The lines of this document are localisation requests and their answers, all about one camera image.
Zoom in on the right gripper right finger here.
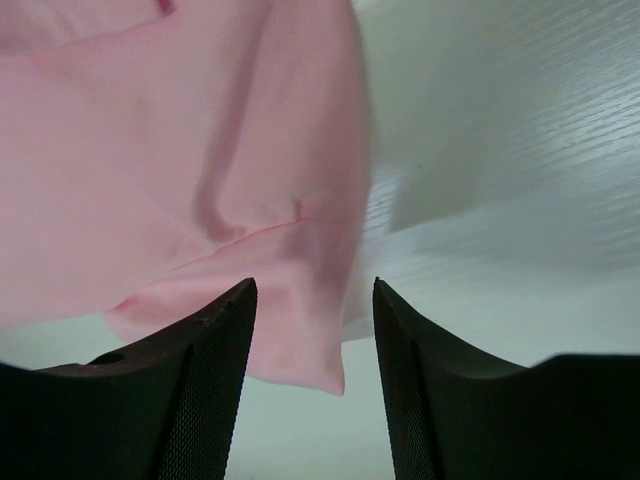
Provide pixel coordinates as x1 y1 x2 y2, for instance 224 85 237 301
372 280 639 480

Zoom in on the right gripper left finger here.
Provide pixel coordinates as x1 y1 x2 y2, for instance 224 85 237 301
1 279 257 479

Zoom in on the pink t shirt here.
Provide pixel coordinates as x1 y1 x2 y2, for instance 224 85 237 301
1 1 370 395

